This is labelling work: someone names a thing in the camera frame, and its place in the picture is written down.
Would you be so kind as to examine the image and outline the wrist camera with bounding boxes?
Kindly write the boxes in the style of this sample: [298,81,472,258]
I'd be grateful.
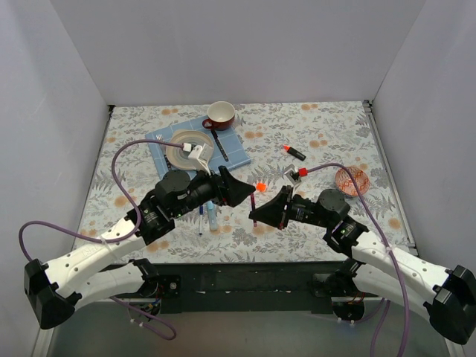
[283,164,308,189]
[182,143,213,175]

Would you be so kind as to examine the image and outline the red patterned bowl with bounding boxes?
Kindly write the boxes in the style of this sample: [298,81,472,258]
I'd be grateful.
[335,167,370,197]

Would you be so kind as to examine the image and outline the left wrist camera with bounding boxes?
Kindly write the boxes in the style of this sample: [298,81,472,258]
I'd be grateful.
[182,143,213,175]

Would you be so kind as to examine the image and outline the purple cable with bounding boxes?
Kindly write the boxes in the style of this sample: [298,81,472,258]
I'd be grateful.
[306,163,412,357]
[18,140,193,340]

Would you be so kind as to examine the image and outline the thin blue pen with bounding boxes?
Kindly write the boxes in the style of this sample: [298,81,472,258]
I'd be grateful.
[199,214,203,236]

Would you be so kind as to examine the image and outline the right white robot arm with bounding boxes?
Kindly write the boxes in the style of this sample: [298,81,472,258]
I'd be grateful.
[249,186,475,345]

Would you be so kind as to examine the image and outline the light blue highlighter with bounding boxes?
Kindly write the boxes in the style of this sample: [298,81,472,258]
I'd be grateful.
[208,211,219,231]

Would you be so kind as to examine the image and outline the orange black highlighter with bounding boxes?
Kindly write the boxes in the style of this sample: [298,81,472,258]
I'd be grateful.
[283,145,306,161]

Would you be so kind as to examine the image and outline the red and white cup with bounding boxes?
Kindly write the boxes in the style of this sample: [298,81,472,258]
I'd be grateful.
[202,101,236,131]

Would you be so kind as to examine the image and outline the beige striped plate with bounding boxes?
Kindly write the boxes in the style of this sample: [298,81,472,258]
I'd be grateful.
[166,129,213,170]

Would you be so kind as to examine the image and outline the orange highlighter cap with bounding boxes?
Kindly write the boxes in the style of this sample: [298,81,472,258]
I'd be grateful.
[256,182,266,192]

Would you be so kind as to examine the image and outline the floral tablecloth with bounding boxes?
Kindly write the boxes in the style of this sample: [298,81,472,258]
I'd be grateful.
[80,101,413,263]

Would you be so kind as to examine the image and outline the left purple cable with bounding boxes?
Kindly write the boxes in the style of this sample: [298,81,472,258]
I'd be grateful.
[18,140,193,340]

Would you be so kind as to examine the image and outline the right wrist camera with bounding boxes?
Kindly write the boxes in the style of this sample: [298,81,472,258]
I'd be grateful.
[283,164,308,189]

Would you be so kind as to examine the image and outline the black handled knife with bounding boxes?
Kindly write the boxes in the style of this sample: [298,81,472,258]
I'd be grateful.
[210,129,229,162]

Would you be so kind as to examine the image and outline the pink pen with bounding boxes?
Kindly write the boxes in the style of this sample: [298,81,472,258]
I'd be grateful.
[250,201,257,228]

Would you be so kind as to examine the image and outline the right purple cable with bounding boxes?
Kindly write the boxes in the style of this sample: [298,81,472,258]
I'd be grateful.
[306,163,412,357]

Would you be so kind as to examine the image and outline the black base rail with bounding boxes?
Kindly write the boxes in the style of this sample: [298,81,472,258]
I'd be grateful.
[100,260,397,315]

